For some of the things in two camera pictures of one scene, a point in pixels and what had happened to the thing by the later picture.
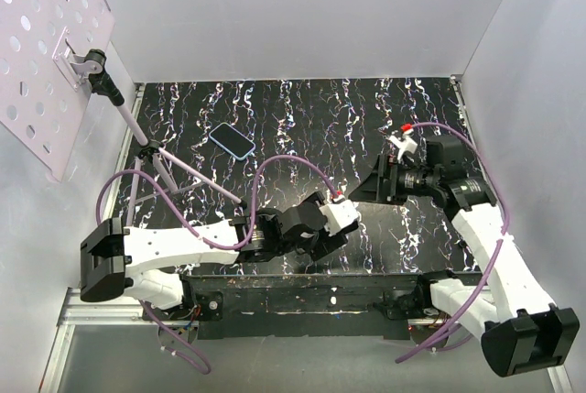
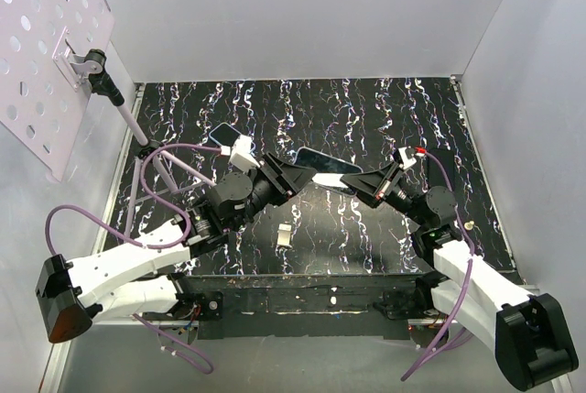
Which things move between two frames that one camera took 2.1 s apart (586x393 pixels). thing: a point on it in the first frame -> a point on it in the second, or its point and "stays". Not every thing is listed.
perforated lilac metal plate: x=52 y=14 stays
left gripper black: x=324 y=242 -> x=285 y=180
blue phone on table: x=232 y=140 stays
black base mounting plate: x=335 y=306 stays
